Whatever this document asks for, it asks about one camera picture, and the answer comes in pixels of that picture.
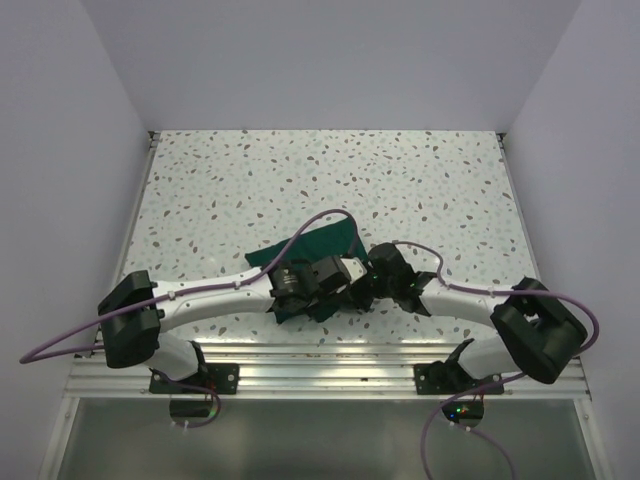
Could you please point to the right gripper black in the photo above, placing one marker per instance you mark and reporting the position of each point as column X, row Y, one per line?
column 358, row 298

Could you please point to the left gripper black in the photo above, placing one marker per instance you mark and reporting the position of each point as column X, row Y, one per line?
column 310, row 310

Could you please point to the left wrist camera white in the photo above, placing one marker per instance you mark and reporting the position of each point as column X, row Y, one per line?
column 355, row 268

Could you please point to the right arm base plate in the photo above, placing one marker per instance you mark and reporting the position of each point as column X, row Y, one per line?
column 443, row 378

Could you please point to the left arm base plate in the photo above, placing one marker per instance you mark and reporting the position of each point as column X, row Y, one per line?
column 221, row 378

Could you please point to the green surgical drape cloth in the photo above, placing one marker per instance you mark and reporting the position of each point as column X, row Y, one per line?
column 314, row 261

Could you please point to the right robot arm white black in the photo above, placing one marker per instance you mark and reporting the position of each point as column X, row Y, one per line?
column 535, row 333

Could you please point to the aluminium rail frame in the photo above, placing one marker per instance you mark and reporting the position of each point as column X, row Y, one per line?
column 288, row 371

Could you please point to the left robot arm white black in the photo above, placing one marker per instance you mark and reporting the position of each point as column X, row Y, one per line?
column 140, row 315

